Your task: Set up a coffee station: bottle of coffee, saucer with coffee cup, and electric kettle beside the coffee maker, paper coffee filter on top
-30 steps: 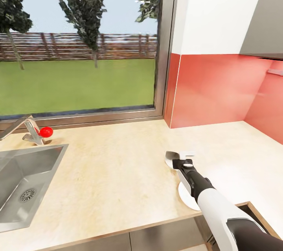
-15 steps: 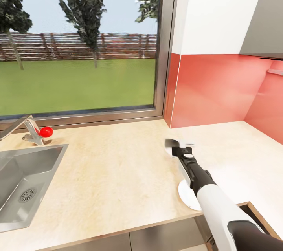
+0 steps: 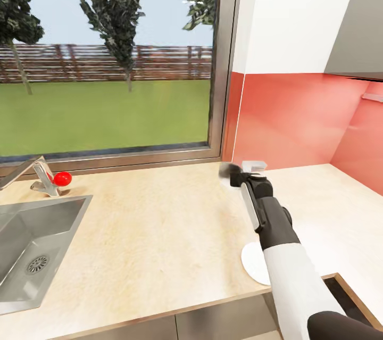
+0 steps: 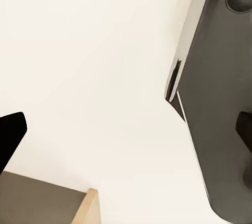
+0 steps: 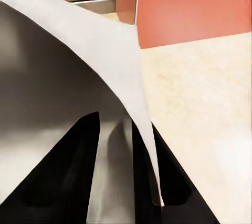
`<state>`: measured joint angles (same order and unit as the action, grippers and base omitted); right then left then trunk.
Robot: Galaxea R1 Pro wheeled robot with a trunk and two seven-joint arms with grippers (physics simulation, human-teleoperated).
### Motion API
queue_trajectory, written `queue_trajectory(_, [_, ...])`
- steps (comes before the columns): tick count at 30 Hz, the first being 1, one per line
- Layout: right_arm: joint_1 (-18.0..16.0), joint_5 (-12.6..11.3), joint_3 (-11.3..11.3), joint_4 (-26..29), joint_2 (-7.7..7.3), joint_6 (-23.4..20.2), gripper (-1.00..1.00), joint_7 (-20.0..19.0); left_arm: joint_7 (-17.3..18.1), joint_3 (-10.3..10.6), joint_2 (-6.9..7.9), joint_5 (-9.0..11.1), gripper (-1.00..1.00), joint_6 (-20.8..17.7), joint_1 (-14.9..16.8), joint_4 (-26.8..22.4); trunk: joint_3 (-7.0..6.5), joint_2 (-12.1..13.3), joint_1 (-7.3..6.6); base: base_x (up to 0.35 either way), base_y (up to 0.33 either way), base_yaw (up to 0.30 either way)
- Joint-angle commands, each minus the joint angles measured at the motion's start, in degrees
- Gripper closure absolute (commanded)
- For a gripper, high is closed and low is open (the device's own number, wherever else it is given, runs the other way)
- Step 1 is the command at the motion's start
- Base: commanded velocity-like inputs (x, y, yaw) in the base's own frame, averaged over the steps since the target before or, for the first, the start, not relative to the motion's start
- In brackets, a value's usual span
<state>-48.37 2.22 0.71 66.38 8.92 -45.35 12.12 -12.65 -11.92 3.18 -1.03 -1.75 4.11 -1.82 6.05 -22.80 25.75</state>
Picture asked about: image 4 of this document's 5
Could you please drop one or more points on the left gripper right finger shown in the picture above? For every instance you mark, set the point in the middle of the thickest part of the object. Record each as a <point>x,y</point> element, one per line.
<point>244,128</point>

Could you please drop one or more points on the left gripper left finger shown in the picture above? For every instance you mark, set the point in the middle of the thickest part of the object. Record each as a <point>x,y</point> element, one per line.
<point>13,128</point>

